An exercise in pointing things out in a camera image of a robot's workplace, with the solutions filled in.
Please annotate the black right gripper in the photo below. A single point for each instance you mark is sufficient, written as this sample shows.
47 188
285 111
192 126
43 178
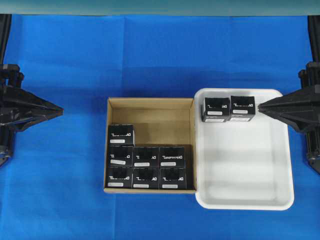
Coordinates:
305 103

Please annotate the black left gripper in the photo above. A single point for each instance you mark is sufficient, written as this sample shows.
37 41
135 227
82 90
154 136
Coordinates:
15 103

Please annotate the black dynamixel box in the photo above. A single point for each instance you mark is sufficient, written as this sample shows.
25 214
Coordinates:
120 156
119 177
121 135
145 157
172 157
173 179
146 178

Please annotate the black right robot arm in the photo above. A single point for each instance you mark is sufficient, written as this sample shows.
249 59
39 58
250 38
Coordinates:
308 77

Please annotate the black Dynamixel box tray right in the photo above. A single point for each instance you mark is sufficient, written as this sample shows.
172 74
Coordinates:
242 108

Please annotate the black dynamixel box tray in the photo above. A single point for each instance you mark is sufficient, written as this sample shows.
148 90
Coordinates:
242 108
215 109

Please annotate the black Dynamixel box tray left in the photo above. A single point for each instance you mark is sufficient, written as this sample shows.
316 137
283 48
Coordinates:
215 109

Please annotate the brown cardboard box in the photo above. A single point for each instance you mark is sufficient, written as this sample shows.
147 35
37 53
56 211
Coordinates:
158 122

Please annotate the white plastic tray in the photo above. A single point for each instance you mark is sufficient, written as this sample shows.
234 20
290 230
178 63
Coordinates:
242 165

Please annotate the blue table cloth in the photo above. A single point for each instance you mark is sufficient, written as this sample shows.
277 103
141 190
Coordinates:
52 188

